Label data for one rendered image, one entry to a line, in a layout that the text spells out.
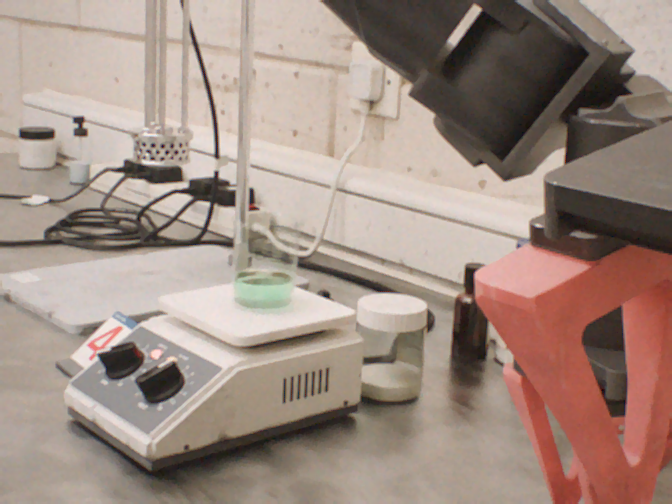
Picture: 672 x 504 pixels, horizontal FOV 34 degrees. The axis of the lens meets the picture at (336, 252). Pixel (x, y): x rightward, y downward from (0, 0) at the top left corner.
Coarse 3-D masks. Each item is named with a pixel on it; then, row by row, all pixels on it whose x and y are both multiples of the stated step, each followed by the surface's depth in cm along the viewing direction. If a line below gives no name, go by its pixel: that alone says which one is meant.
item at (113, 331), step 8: (112, 320) 99; (104, 328) 99; (112, 328) 98; (120, 328) 98; (128, 328) 97; (96, 336) 99; (104, 336) 98; (112, 336) 97; (120, 336) 97; (88, 344) 99; (96, 344) 98; (104, 344) 97; (112, 344) 96; (80, 352) 98; (88, 352) 98; (88, 360) 97
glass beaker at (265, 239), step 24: (240, 216) 88; (264, 216) 89; (288, 216) 88; (240, 240) 85; (264, 240) 84; (288, 240) 85; (240, 264) 86; (264, 264) 85; (288, 264) 86; (240, 288) 86; (264, 288) 85; (288, 288) 87; (264, 312) 86
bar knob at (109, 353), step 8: (120, 344) 84; (128, 344) 84; (96, 352) 84; (104, 352) 84; (112, 352) 84; (120, 352) 84; (128, 352) 84; (136, 352) 84; (104, 360) 84; (112, 360) 84; (120, 360) 84; (128, 360) 84; (136, 360) 84; (112, 368) 84; (120, 368) 84; (128, 368) 84; (136, 368) 84; (112, 376) 84; (120, 376) 83
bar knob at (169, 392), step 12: (168, 360) 80; (156, 372) 80; (168, 372) 80; (180, 372) 81; (144, 384) 80; (156, 384) 80; (168, 384) 80; (180, 384) 80; (144, 396) 80; (156, 396) 80; (168, 396) 79
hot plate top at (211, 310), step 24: (216, 288) 92; (168, 312) 87; (192, 312) 85; (216, 312) 86; (240, 312) 86; (288, 312) 87; (312, 312) 87; (336, 312) 87; (216, 336) 83; (240, 336) 81; (264, 336) 82; (288, 336) 83
